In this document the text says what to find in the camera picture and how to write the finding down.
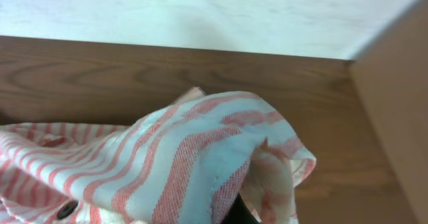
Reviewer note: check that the brown wooden side panel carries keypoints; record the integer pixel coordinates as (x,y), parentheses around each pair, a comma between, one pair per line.
(391,78)

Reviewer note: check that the red white striped shirt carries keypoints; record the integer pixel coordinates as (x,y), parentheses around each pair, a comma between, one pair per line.
(189,162)

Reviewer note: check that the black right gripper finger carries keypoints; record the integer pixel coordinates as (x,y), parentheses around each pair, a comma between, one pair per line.
(239,214)

